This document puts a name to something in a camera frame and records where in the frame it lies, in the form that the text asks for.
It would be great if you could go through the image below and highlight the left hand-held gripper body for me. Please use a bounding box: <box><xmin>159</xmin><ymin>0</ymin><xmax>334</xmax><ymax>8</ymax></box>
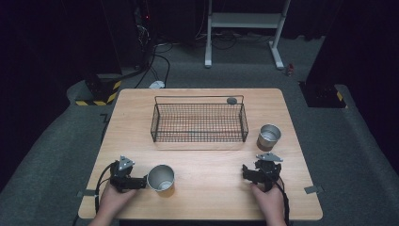
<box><xmin>109</xmin><ymin>154</ymin><xmax>139</xmax><ymax>193</ymax></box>

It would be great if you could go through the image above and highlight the person's left hand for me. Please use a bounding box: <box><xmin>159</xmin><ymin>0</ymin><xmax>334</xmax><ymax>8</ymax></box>
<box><xmin>99</xmin><ymin>181</ymin><xmax>139</xmax><ymax>220</ymax></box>

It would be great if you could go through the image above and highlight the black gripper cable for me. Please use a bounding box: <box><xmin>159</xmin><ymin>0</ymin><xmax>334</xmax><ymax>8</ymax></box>
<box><xmin>93</xmin><ymin>161</ymin><xmax>118</xmax><ymax>216</ymax></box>
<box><xmin>275</xmin><ymin>176</ymin><xmax>292</xmax><ymax>226</ymax></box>

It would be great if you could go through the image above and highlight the silver metal cup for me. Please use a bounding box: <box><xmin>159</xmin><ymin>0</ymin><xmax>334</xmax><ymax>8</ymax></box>
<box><xmin>256</xmin><ymin>123</ymin><xmax>282</xmax><ymax>153</ymax></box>
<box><xmin>146</xmin><ymin>164</ymin><xmax>176</xmax><ymax>192</ymax></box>

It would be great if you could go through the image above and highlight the grey tape piece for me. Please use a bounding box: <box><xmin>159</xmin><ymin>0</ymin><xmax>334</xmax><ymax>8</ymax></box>
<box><xmin>303</xmin><ymin>185</ymin><xmax>325</xmax><ymax>195</ymax></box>
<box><xmin>76</xmin><ymin>188</ymin><xmax>97</xmax><ymax>199</ymax></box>

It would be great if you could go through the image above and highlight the white power adapter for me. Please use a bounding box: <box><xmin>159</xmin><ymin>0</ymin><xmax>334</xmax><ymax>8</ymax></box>
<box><xmin>148</xmin><ymin>80</ymin><xmax>167</xmax><ymax>90</ymax></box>

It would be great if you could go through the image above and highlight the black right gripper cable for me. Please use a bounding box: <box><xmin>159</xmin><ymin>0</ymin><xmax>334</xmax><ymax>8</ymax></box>
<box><xmin>275</xmin><ymin>176</ymin><xmax>292</xmax><ymax>226</ymax></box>

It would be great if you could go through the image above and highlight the white metal stand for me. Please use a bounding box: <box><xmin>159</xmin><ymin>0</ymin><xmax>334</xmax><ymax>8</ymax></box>
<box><xmin>204</xmin><ymin>0</ymin><xmax>292</xmax><ymax>71</ymax></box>

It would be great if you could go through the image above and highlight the black floor cable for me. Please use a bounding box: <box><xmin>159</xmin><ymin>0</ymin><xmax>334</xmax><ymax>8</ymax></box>
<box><xmin>134</xmin><ymin>43</ymin><xmax>174</xmax><ymax>89</ymax></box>

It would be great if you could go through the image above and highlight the tangle of black cables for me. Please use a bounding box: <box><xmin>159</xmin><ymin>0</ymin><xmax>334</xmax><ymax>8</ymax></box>
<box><xmin>194</xmin><ymin>28</ymin><xmax>275</xmax><ymax>51</ymax></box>

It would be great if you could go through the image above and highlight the person's right hand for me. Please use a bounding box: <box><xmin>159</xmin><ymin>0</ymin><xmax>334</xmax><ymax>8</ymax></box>
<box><xmin>249</xmin><ymin>183</ymin><xmax>286</xmax><ymax>221</ymax></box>

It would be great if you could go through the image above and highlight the black yellow striped base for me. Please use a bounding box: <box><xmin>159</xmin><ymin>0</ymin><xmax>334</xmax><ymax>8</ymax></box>
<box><xmin>74</xmin><ymin>73</ymin><xmax>122</xmax><ymax>107</ymax></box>
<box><xmin>298</xmin><ymin>80</ymin><xmax>348</xmax><ymax>109</ymax></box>

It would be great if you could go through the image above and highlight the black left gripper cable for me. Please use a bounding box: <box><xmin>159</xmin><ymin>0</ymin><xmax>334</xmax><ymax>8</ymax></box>
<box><xmin>93</xmin><ymin>161</ymin><xmax>118</xmax><ymax>216</ymax></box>

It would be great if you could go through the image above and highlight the black wire basket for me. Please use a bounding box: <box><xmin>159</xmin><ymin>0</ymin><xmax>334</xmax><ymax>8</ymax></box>
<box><xmin>150</xmin><ymin>94</ymin><xmax>249</xmax><ymax>143</ymax></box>

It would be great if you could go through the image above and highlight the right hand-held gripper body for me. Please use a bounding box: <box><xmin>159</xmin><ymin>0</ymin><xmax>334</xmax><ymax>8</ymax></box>
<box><xmin>253</xmin><ymin>152</ymin><xmax>283</xmax><ymax>192</ymax></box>

